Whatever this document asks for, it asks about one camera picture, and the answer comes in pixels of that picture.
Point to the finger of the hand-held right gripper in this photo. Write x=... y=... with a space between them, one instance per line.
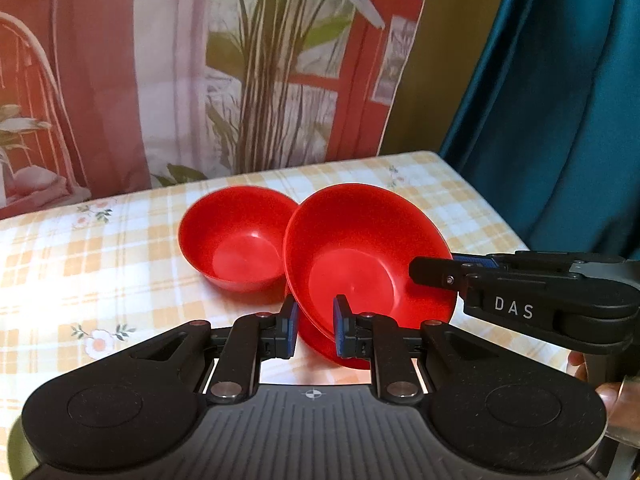
x=475 y=260
x=435 y=271

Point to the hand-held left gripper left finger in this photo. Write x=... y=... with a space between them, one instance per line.
x=289 y=327

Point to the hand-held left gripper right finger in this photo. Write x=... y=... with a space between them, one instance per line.
x=341 y=327

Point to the red plastic bowl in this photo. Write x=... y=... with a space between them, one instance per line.
x=317 y=340
x=235 y=240
x=365 y=265

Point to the person's right hand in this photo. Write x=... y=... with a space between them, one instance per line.
x=609 y=400

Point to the checked floral tablecloth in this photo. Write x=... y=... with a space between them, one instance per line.
x=125 y=270

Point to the teal curtain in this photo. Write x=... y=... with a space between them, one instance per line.
x=550 y=100

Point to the olive yellow cloth panel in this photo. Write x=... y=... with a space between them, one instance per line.
x=440 y=60

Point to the printed room scene backdrop cloth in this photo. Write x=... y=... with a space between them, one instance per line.
x=175 y=60

